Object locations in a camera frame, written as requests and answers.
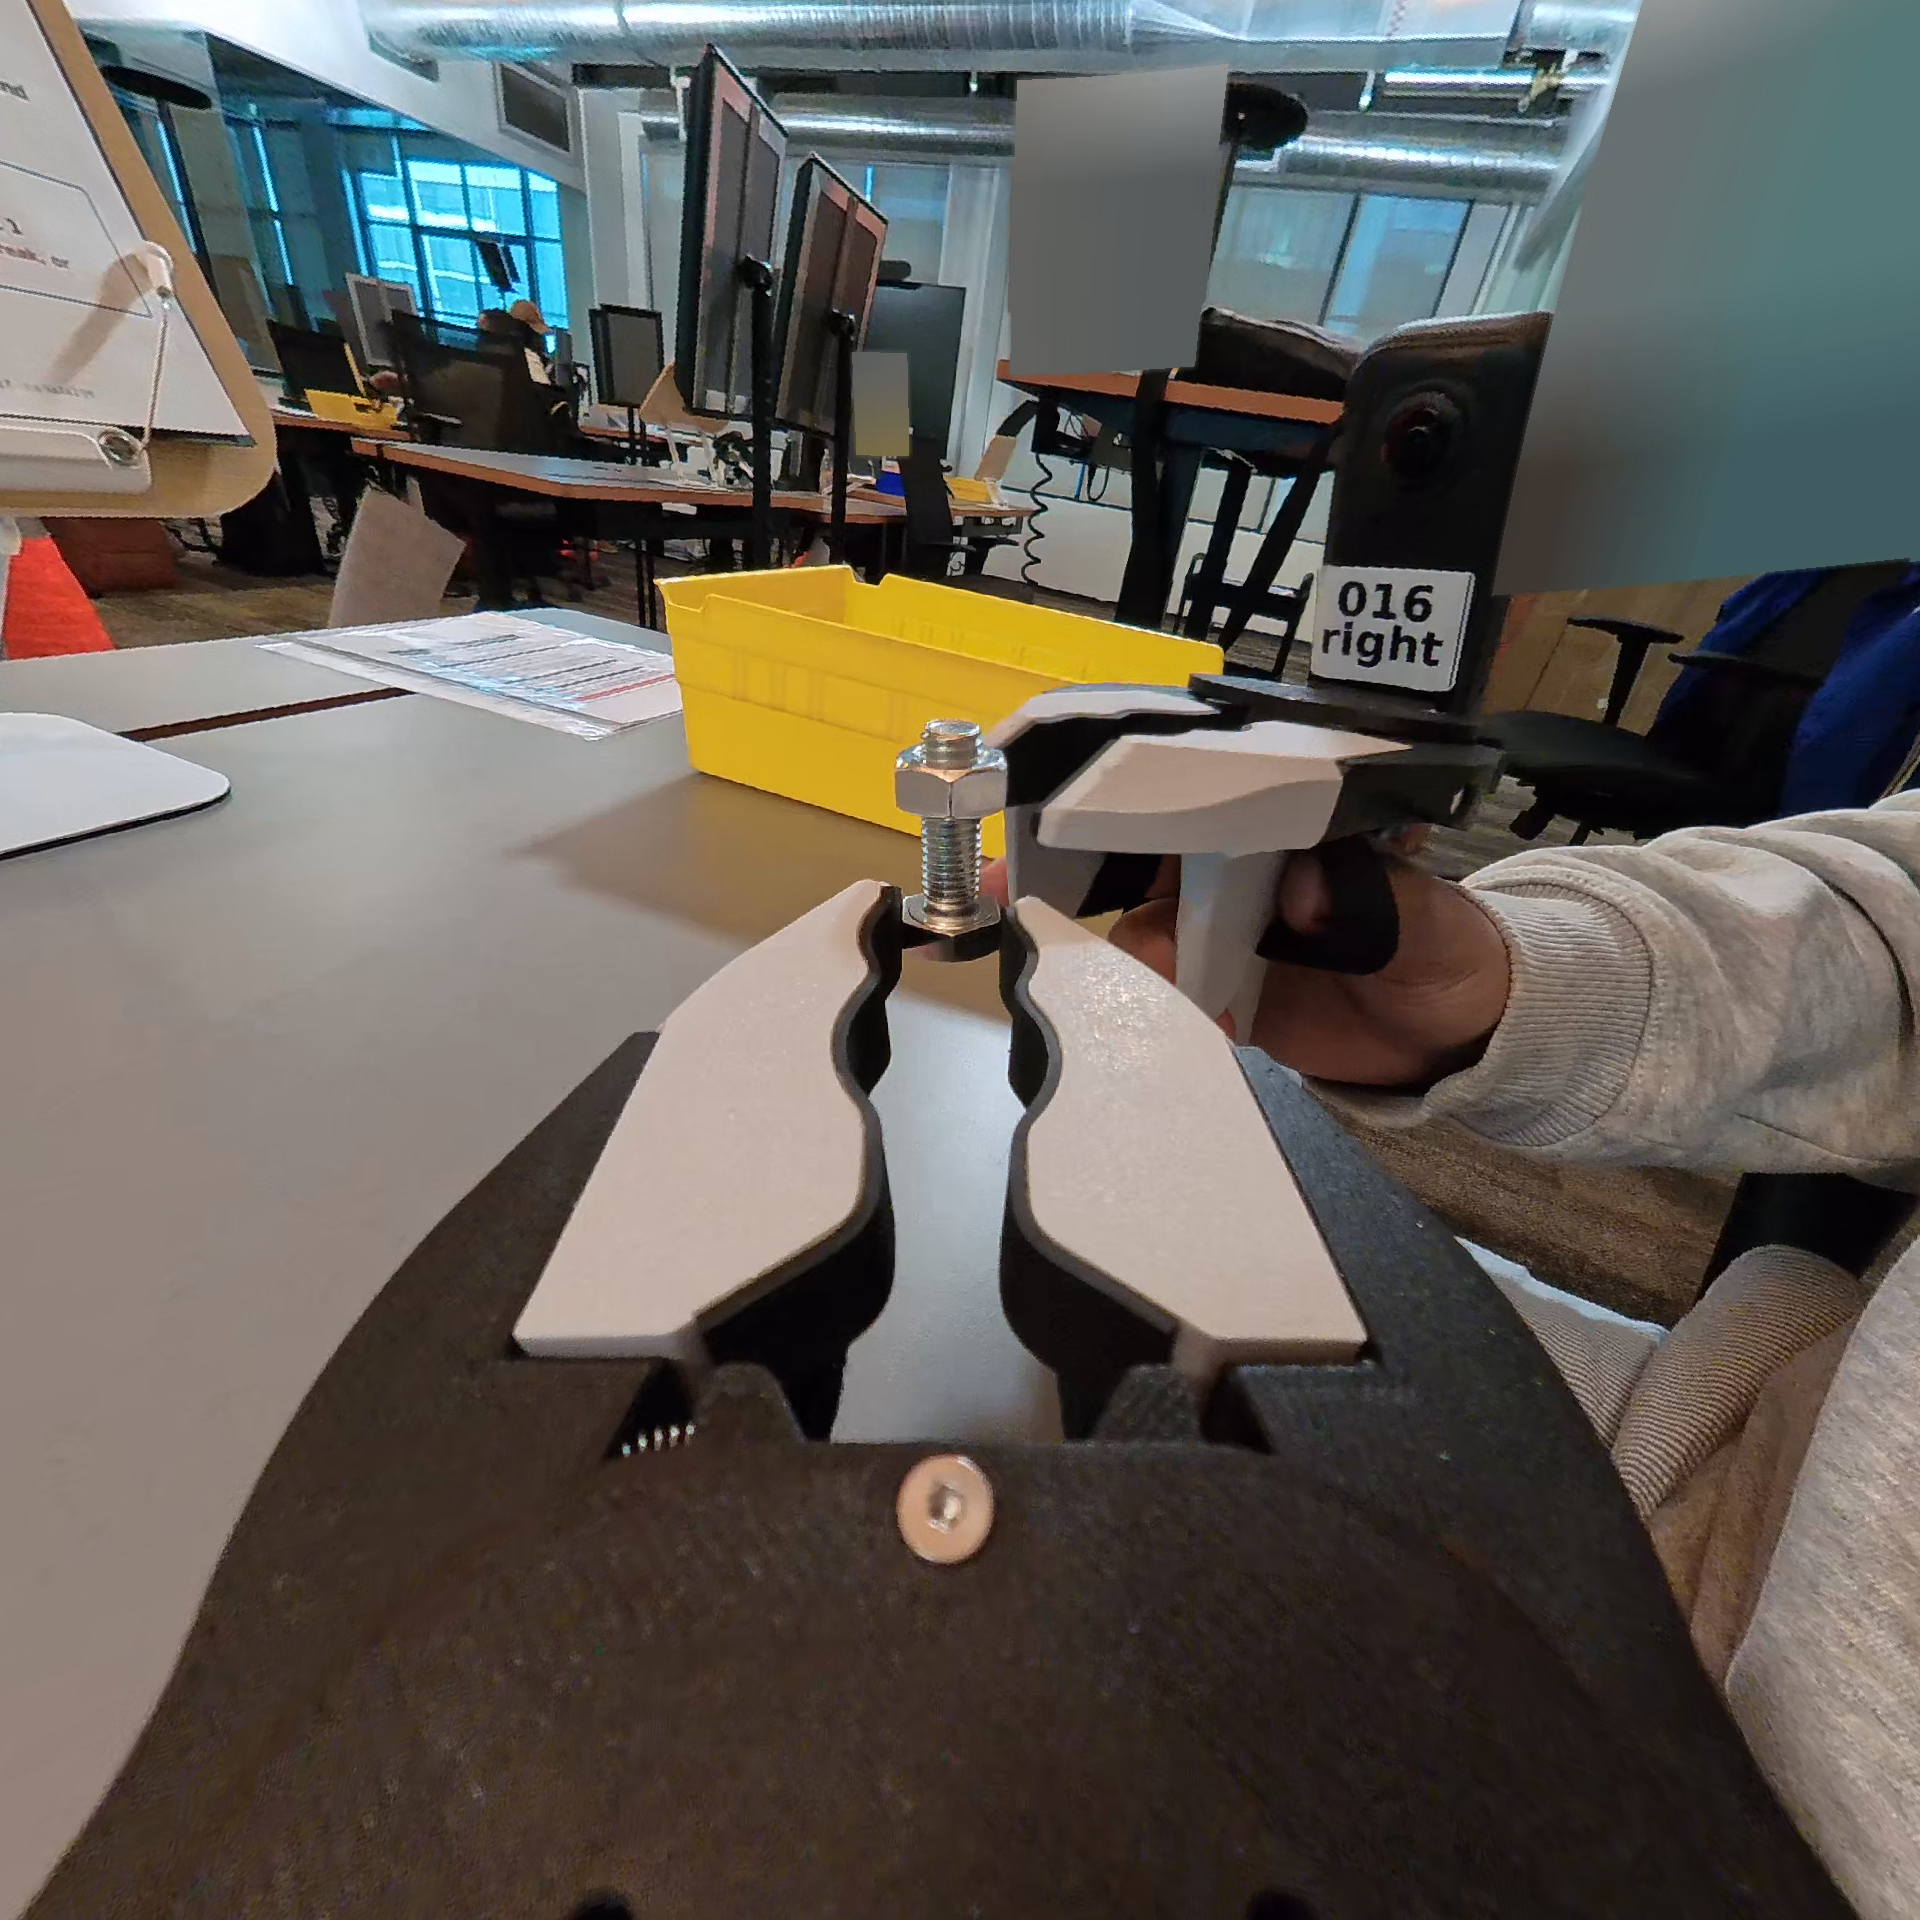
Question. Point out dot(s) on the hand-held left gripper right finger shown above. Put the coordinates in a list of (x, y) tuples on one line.
[(1184, 1185)]

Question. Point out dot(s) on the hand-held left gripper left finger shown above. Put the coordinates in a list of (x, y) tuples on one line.
[(721, 1170)]

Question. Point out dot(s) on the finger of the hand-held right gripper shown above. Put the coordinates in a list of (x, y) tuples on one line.
[(1111, 704), (1201, 795)]

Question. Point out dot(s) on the steel hex nut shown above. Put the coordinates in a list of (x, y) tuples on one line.
[(951, 780)]

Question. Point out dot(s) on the steel hex bolt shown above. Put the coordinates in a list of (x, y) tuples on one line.
[(951, 863)]

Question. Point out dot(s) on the person's right forearm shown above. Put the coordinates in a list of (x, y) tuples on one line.
[(1694, 975)]

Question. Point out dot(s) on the wooden top standing desk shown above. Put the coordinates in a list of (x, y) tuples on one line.
[(1094, 386)]

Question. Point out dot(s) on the grey desk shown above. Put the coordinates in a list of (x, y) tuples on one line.
[(375, 1020)]

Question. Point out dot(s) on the person's right hand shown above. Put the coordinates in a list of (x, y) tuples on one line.
[(1425, 1004)]

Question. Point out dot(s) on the black office chair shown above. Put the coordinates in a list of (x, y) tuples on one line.
[(1604, 751), (931, 510)]

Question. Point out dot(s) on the yellow plastic bin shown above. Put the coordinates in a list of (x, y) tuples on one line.
[(353, 409), (811, 704)]

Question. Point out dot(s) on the black bag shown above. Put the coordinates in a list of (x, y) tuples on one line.
[(1275, 352)]

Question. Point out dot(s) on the black computer monitor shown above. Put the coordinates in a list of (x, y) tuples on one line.
[(825, 284), (933, 345), (728, 225)]

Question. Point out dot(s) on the person's white striped shirt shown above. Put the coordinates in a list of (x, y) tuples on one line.
[(1574, 1335)]

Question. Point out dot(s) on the blue jacket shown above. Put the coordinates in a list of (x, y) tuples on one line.
[(1860, 674)]

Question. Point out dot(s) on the long wooden office table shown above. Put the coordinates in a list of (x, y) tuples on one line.
[(601, 473)]

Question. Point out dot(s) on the laminated paper sheet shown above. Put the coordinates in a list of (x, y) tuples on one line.
[(481, 660)]

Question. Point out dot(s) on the small black monitor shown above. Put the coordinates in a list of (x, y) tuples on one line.
[(375, 314), (626, 352)]

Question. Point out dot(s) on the black round lamp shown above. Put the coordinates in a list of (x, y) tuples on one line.
[(1269, 117)]

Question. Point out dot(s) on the white card sheet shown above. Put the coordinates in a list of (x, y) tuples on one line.
[(393, 563)]

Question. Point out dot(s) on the wooden document stand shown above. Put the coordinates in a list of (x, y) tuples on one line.
[(104, 780)]

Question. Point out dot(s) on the orange cone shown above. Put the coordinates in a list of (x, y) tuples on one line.
[(45, 609)]

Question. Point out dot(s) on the printed instruction sheet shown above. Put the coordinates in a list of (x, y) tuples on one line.
[(75, 195)]

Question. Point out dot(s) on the silver ceiling duct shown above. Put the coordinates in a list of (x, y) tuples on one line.
[(495, 22)]

